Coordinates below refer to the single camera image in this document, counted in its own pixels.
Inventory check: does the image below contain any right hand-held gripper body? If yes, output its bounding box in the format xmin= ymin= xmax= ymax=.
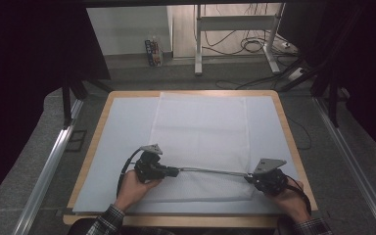
xmin=252 ymin=158 xmax=289 ymax=197

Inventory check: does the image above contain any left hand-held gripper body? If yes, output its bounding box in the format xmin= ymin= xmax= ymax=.
xmin=133 ymin=143 xmax=169 ymax=184

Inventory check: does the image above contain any white mesh zipper bag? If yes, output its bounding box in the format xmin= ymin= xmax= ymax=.
xmin=143 ymin=92 xmax=256 ymax=202

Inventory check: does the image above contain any person's left hand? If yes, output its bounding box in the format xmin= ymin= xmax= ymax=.
xmin=115 ymin=169 xmax=163 ymax=212

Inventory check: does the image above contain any person's right hand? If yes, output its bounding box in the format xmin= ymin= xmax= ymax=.
xmin=266 ymin=178 xmax=311 ymax=223

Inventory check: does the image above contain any white table mat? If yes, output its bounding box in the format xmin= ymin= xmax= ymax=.
xmin=72 ymin=96 xmax=300 ymax=214

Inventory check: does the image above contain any wooden table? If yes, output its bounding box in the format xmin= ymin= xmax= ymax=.
xmin=62 ymin=90 xmax=319 ymax=228

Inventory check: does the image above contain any black metal stand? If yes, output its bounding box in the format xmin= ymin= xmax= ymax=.
xmin=309 ymin=62 xmax=342 ymax=129
xmin=61 ymin=76 xmax=90 ymax=129

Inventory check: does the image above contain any white power strip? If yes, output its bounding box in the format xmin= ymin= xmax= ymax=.
xmin=287 ymin=67 xmax=306 ymax=82

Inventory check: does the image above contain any colourful printed box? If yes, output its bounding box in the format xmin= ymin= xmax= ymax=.
xmin=144 ymin=35 xmax=165 ymax=68

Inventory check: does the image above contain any black curtain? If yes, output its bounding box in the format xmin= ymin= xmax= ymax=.
xmin=0 ymin=0 xmax=112 ymax=212
xmin=278 ymin=0 xmax=376 ymax=165

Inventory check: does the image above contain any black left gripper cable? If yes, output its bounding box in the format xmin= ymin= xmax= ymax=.
xmin=116 ymin=147 xmax=144 ymax=199

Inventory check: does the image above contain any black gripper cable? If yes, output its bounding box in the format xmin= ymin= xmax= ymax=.
xmin=116 ymin=147 xmax=144 ymax=199
xmin=285 ymin=175 xmax=313 ymax=217

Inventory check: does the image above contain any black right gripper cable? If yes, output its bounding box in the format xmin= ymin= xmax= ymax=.
xmin=285 ymin=175 xmax=313 ymax=217

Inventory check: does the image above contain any thin black floor cable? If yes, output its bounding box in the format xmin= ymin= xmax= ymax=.
xmin=285 ymin=114 xmax=313 ymax=152

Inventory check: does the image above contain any aluminium rail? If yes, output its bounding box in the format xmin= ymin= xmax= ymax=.
xmin=12 ymin=98 xmax=85 ymax=235
xmin=312 ymin=96 xmax=376 ymax=235

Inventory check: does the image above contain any tangle of black floor cables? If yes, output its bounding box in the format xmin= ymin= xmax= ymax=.
xmin=202 ymin=3 xmax=277 ymax=57

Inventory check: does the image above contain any white desk frame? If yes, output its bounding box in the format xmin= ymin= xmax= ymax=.
xmin=194 ymin=3 xmax=287 ymax=76

